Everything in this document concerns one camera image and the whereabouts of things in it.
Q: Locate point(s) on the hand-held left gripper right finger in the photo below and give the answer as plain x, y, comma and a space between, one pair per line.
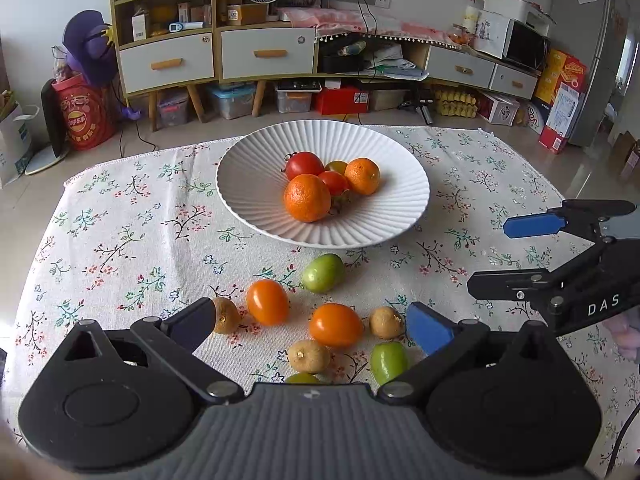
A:
427, 327

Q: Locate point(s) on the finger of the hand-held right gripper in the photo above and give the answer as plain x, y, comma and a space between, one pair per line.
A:
532, 225
505, 286

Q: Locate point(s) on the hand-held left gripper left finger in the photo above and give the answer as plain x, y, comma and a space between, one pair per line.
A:
192, 324

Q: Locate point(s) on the green cherry tomato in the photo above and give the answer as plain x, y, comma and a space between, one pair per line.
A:
300, 379
324, 272
387, 362

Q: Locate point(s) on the orange cherry tomato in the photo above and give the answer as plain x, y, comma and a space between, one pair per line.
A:
267, 302
336, 325

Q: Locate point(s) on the white ribbed plate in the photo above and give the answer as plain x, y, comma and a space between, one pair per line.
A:
260, 195

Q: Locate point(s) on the small mandarin orange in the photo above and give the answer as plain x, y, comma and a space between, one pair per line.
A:
362, 176

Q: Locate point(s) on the large mandarin orange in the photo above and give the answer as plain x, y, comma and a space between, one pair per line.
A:
307, 198

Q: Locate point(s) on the small red tomato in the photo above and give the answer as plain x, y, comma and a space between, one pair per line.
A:
334, 182

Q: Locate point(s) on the yellow cherry tomato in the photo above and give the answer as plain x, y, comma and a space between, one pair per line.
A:
337, 166

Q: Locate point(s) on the large red tomato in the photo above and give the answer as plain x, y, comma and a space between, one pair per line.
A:
305, 165

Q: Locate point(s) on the person's right hand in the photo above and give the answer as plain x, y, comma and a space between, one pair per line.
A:
627, 337

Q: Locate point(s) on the floral white tablecloth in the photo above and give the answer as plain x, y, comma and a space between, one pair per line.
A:
150, 240

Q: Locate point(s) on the red white carton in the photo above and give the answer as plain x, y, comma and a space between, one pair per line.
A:
562, 117

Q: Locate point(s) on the white patterned carton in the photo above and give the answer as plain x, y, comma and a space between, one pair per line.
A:
497, 109

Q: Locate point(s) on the stack of egg trays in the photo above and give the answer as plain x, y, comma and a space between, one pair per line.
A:
455, 104

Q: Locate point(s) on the orange printed carton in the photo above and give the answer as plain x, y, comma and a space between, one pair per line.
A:
562, 72

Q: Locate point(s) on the grey refrigerator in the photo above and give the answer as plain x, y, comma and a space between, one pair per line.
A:
595, 60

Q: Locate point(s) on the black microwave oven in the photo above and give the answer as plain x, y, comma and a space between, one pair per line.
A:
527, 47

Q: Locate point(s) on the white drawing sheet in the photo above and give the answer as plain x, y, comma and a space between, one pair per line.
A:
490, 35

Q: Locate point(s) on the clear plastic storage box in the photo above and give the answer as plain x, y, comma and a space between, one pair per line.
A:
172, 110
297, 100

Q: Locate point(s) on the blue lidded storage box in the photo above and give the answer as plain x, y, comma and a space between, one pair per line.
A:
232, 102

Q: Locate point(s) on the red cardboard box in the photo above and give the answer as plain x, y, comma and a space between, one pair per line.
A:
340, 101

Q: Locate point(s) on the red printed bucket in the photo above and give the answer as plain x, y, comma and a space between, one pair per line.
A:
85, 117

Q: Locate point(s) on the white paper shopping bag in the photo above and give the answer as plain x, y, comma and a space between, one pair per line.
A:
12, 150

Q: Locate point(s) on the black panel with white base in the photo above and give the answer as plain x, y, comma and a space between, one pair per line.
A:
52, 115

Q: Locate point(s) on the tall wooden shelf cabinet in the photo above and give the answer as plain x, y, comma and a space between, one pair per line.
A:
167, 62

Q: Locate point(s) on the pink tasselled cloth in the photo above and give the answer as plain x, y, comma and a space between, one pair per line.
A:
350, 22

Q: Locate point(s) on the low wooden drawer cabinet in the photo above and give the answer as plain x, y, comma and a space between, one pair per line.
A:
270, 52

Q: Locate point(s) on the purple plush toy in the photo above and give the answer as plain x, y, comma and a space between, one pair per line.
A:
90, 45

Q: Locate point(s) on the white blue thermometer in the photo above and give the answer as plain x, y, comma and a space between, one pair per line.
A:
185, 26

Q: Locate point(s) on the small cardboard box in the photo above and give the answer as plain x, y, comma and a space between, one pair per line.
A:
247, 14

